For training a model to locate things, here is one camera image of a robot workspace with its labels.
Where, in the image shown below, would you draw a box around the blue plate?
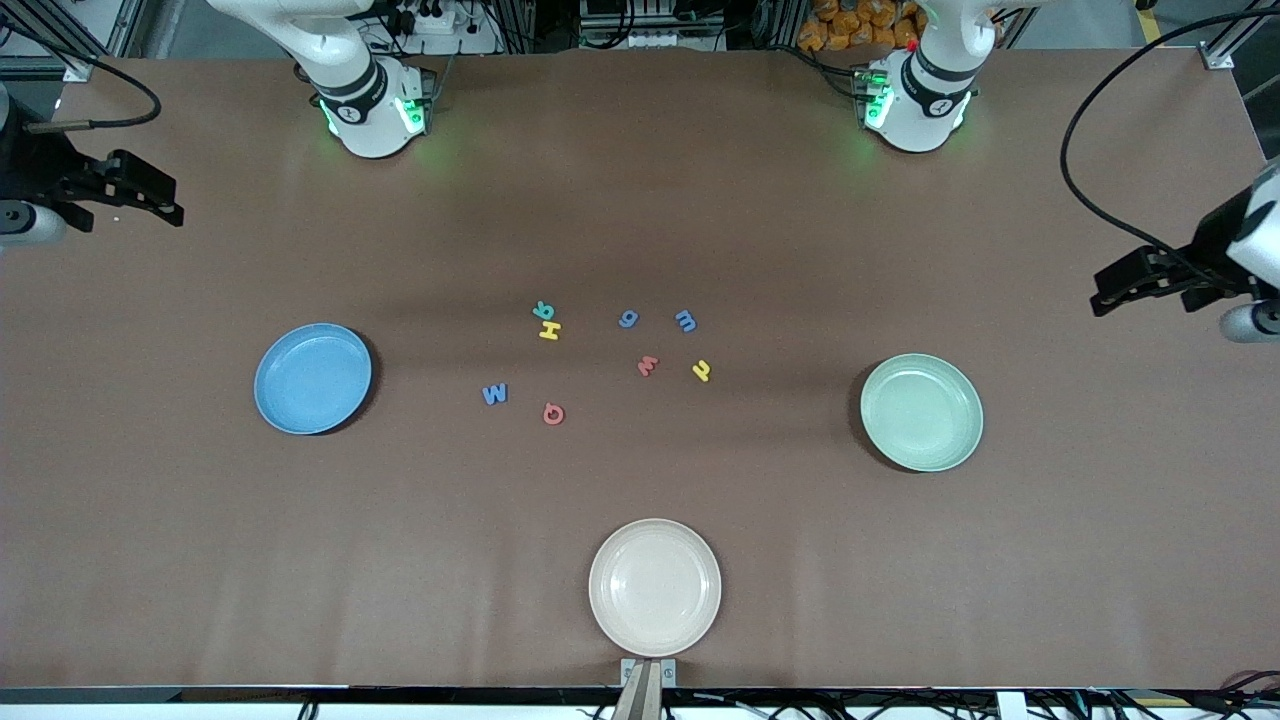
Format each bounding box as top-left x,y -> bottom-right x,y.
254,322 -> 373,436

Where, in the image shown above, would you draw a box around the green plate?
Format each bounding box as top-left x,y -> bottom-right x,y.
860,353 -> 984,473

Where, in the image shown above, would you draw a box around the cream plate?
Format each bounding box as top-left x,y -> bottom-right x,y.
588,518 -> 722,658

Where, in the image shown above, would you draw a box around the brown table cover sheet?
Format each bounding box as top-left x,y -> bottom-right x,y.
0,48 -> 1280,691

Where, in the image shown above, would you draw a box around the white power strip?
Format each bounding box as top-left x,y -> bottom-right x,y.
385,0 -> 501,57

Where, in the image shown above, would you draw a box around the orange snack bags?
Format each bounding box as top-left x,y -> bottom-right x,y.
797,0 -> 926,53

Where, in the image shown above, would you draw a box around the grey equipment box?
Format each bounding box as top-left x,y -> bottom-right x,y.
578,0 -> 729,51

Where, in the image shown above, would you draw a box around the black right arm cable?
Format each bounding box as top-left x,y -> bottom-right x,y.
0,20 -> 163,134

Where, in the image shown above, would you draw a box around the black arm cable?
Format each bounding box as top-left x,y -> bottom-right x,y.
1060,8 -> 1280,286
0,20 -> 163,134

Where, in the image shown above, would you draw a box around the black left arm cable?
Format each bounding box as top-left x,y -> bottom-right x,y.
1060,8 -> 1280,286

